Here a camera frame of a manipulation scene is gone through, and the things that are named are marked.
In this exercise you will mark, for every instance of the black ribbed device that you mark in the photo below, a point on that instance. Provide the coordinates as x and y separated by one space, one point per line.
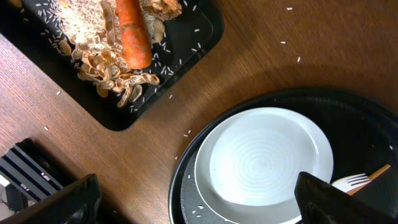
32 171

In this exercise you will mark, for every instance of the rice and food scraps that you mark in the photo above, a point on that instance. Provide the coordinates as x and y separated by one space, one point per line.
89 33

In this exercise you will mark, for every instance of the white plate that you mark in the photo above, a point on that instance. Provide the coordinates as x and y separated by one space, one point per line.
247 167

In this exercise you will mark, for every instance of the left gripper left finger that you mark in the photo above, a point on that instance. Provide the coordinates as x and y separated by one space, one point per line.
76 203

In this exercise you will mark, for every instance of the round black serving tray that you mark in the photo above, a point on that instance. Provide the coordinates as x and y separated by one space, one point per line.
362 134

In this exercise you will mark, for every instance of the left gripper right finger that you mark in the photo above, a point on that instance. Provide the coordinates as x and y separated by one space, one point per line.
320 202

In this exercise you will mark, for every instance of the wooden chopstick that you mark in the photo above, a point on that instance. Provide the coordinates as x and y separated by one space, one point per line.
371 178

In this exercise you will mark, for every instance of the black rectangular tray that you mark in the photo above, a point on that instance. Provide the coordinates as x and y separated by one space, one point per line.
34 30

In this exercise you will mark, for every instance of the orange carrot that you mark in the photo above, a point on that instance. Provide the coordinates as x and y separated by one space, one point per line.
134 35

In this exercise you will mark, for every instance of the white plastic fork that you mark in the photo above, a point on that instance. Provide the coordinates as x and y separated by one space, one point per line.
348 183

